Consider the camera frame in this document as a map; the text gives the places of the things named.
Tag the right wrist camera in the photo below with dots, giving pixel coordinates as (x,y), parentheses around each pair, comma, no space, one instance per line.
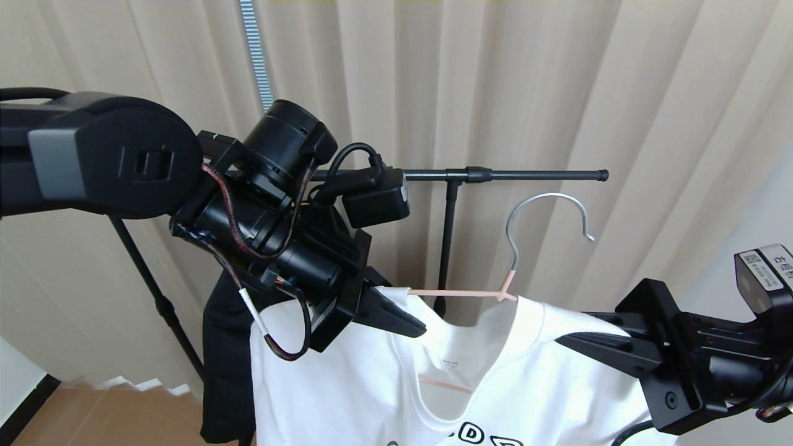
(765,279)

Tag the black shorts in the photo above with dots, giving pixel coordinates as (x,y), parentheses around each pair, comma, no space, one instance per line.
(226,371)

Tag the beige curtain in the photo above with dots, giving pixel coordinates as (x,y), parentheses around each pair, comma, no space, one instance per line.
(557,80)

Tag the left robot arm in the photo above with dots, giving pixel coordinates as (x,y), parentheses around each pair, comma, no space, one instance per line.
(111,155)

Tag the black clothes rack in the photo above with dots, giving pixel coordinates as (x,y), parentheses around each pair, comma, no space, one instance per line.
(533,175)

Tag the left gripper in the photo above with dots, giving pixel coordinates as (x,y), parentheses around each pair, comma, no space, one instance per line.
(310,272)

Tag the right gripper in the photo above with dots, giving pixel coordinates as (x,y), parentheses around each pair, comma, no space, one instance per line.
(700,365)

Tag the pink clothes hanger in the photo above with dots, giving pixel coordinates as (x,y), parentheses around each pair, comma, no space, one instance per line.
(458,292)

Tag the white printed T-shirt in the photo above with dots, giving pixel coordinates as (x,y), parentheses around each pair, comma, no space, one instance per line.
(347,396)

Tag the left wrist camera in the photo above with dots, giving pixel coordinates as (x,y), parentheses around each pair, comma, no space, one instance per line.
(375,201)

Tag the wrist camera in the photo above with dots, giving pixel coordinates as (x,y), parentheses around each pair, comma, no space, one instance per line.
(375,201)
(765,279)

